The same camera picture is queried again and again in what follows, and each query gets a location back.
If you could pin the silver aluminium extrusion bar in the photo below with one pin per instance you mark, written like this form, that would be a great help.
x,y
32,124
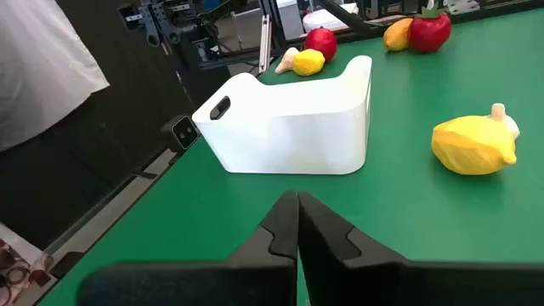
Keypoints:
x,y
265,44

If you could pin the large white plastic basket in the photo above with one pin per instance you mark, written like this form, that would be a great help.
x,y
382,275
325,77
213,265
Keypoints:
x,y
297,127

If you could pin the black diagonal frame bar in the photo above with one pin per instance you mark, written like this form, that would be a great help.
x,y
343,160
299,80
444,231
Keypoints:
x,y
346,16

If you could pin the red round fruit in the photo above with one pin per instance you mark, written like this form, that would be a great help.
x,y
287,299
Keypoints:
x,y
321,42

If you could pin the white round container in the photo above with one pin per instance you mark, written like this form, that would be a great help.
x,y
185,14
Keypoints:
x,y
325,19

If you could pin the orange yellow lemon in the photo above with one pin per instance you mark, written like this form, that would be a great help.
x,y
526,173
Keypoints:
x,y
397,36

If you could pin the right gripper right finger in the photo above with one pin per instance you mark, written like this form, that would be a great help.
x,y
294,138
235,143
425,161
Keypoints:
x,y
361,280

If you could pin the black metal equipment rack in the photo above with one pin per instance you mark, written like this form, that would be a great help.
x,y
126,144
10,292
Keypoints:
x,y
170,25

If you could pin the small yellow lemon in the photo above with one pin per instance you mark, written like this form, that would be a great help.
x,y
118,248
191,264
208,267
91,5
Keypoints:
x,y
308,62

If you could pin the red tomato green stem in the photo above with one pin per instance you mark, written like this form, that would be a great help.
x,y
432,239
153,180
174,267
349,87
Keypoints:
x,y
430,33

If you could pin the white fabric sheet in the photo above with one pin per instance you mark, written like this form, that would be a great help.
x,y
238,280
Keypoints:
x,y
38,64

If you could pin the small black camera box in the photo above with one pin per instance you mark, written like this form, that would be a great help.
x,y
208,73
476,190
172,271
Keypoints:
x,y
183,134

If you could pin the white garlic bulb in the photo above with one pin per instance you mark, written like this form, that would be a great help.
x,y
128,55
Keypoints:
x,y
287,61
503,117

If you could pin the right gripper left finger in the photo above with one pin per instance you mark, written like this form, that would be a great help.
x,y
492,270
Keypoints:
x,y
255,280

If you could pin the faceted yellow lemon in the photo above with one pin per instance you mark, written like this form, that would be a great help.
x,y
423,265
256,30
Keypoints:
x,y
472,146

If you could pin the brown white patterned object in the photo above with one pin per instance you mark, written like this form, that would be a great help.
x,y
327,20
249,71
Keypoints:
x,y
17,276

